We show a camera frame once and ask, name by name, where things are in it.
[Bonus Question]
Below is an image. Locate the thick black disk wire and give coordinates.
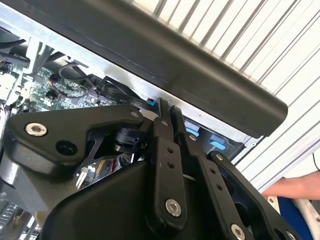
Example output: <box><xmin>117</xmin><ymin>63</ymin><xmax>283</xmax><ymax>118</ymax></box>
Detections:
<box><xmin>96</xmin><ymin>75</ymin><xmax>156</xmax><ymax>107</ymax></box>

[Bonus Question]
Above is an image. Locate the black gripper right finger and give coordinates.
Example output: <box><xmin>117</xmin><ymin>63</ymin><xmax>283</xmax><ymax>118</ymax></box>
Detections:
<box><xmin>169</xmin><ymin>106</ymin><xmax>302</xmax><ymax>240</ymax></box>

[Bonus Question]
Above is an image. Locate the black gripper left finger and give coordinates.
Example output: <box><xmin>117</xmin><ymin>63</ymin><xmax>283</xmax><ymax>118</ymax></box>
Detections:
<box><xmin>6</xmin><ymin>98</ymin><xmax>188</xmax><ymax>231</ymax></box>

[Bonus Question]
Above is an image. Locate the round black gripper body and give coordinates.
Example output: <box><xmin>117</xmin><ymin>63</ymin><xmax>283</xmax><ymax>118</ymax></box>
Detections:
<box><xmin>39</xmin><ymin>161</ymin><xmax>225</xmax><ymax>240</ymax></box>

